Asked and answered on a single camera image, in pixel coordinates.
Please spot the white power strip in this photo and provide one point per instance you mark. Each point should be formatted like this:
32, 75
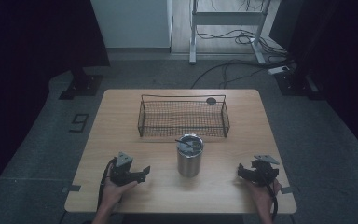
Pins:
278, 70

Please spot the white desk frame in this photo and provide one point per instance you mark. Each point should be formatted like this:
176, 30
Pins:
227, 18

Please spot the black stand base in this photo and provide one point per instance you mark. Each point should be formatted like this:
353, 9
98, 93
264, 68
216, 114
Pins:
82, 87
295, 84

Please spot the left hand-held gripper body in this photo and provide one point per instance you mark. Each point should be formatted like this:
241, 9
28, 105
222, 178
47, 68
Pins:
121, 174

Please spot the white cabinet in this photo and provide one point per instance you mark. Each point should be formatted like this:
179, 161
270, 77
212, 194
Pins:
133, 23

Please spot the grey crumpled scrap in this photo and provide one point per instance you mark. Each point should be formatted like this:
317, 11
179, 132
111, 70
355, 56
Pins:
187, 149

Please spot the grey tape piece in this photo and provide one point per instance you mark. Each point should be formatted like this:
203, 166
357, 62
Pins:
73, 188
287, 189

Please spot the black round table grommet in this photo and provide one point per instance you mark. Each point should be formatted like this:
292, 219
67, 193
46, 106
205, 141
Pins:
211, 100

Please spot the person's left hand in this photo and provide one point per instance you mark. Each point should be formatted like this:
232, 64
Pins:
113, 193

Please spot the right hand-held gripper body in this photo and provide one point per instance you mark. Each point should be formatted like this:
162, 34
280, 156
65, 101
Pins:
263, 174

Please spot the stainless steel tumbler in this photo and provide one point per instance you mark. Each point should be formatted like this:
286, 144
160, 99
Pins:
189, 163

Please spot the dark curtain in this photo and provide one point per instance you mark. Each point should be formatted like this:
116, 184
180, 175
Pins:
341, 46
28, 46

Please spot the thin dark stick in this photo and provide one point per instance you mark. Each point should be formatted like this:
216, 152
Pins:
182, 142

